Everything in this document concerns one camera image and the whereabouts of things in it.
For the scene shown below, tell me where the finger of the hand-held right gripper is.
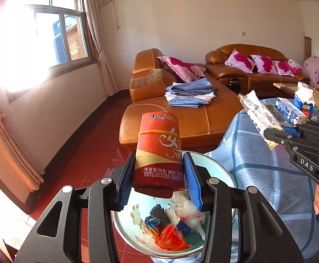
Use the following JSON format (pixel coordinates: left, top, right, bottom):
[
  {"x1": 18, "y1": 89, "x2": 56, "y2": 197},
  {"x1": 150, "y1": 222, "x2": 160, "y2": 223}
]
[
  {"x1": 263, "y1": 128, "x2": 319, "y2": 154},
  {"x1": 291, "y1": 122, "x2": 319, "y2": 143}
]

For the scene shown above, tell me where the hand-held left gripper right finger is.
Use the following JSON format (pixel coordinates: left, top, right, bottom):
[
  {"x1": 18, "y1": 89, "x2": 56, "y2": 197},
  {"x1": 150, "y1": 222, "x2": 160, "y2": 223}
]
[{"x1": 183, "y1": 152, "x2": 305, "y2": 263}]

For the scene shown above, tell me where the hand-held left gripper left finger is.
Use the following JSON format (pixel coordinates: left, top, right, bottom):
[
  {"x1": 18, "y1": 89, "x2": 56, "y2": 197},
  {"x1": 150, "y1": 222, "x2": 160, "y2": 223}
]
[{"x1": 17, "y1": 151, "x2": 136, "y2": 263}]

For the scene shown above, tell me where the white plastic bag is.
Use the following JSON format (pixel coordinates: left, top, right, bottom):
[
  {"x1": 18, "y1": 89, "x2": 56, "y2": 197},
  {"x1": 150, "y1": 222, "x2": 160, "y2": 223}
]
[{"x1": 167, "y1": 191, "x2": 207, "y2": 226}]

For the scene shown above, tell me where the clear packet with dark snack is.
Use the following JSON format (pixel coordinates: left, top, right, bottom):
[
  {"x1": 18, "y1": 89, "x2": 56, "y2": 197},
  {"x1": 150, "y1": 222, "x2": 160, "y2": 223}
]
[
  {"x1": 237, "y1": 90, "x2": 289, "y2": 152},
  {"x1": 261, "y1": 103, "x2": 287, "y2": 124}
]

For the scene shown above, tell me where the enamel basin with giraffe print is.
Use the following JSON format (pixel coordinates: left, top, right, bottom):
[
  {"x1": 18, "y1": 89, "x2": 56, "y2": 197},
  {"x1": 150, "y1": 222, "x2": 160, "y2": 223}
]
[{"x1": 111, "y1": 152, "x2": 236, "y2": 259}]

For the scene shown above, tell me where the red snack packet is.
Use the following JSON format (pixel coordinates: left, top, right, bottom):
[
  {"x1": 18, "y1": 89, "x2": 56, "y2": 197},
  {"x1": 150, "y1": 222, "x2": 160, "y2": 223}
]
[{"x1": 132, "y1": 112, "x2": 186, "y2": 199}]

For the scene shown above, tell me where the dark grey foam net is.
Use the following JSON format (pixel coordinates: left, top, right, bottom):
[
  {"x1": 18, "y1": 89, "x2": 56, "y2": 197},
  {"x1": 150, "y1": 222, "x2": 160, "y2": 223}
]
[{"x1": 150, "y1": 203, "x2": 170, "y2": 228}]

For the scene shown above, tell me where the blue orange wrapper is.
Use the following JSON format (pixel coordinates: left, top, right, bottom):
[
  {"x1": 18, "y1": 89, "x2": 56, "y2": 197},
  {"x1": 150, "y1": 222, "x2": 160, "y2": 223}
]
[{"x1": 144, "y1": 215, "x2": 160, "y2": 231}]

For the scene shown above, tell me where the red plastic bag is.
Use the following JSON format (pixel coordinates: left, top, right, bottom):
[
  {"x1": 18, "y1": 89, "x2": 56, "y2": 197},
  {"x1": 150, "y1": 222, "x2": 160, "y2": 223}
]
[{"x1": 154, "y1": 224, "x2": 193, "y2": 250}]

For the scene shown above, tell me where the blue gable top carton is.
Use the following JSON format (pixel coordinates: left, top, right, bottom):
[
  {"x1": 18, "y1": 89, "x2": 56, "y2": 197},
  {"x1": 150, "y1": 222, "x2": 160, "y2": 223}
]
[{"x1": 293, "y1": 82, "x2": 316, "y2": 120}]

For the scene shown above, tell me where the white blue milk box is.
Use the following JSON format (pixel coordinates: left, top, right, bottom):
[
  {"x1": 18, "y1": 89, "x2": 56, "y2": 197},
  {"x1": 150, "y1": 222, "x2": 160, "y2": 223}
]
[{"x1": 276, "y1": 97, "x2": 308, "y2": 125}]

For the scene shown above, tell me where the blue checked tablecloth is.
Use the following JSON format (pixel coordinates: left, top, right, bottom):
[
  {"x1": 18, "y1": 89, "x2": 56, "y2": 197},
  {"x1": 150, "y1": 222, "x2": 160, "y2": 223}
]
[{"x1": 151, "y1": 97, "x2": 319, "y2": 263}]

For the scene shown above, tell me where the brown leather chaise sofa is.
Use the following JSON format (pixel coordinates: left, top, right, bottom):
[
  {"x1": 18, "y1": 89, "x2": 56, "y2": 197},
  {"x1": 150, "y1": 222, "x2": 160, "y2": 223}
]
[{"x1": 119, "y1": 48, "x2": 247, "y2": 148}]

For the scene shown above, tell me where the pink cloth covered chair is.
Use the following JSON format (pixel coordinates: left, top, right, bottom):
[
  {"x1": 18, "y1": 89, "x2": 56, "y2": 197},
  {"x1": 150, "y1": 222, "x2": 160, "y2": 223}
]
[{"x1": 303, "y1": 55, "x2": 319, "y2": 83}]

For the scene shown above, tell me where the pink floral pillow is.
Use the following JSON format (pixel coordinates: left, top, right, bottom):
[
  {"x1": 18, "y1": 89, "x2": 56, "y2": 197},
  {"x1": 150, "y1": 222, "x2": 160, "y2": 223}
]
[
  {"x1": 288, "y1": 59, "x2": 304, "y2": 73},
  {"x1": 225, "y1": 49, "x2": 256, "y2": 73},
  {"x1": 250, "y1": 55, "x2": 279, "y2": 74},
  {"x1": 274, "y1": 60, "x2": 296, "y2": 77},
  {"x1": 157, "y1": 56, "x2": 206, "y2": 83}
]

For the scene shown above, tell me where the blue checked folded sheet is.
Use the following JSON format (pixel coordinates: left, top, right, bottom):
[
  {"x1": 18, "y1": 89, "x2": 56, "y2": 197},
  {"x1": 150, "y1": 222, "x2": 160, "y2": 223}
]
[
  {"x1": 168, "y1": 96, "x2": 211, "y2": 109},
  {"x1": 166, "y1": 78, "x2": 213, "y2": 95}
]

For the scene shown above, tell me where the white folded cloth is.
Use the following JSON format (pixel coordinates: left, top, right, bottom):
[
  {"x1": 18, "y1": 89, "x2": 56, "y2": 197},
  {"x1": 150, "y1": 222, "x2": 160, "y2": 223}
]
[{"x1": 164, "y1": 91, "x2": 216, "y2": 102}]

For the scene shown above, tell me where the beige curtain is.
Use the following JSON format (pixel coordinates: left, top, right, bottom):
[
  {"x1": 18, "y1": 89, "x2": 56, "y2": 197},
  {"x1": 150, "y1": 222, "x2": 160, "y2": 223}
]
[
  {"x1": 76, "y1": 0, "x2": 119, "y2": 96},
  {"x1": 0, "y1": 14, "x2": 45, "y2": 195}
]

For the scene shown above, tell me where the air conditioner pipe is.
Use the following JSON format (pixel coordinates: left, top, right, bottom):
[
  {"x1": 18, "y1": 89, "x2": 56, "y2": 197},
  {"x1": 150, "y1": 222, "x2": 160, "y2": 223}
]
[{"x1": 99, "y1": 0, "x2": 121, "y2": 30}]

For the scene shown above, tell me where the sliding glass window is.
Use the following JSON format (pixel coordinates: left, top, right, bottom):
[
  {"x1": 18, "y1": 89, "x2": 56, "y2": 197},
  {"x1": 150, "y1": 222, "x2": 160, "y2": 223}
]
[{"x1": 0, "y1": 0, "x2": 97, "y2": 104}]

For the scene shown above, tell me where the woven wall hanging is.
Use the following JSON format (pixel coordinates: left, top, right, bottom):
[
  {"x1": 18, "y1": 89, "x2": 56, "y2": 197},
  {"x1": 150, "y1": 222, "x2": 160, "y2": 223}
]
[{"x1": 304, "y1": 36, "x2": 312, "y2": 61}]

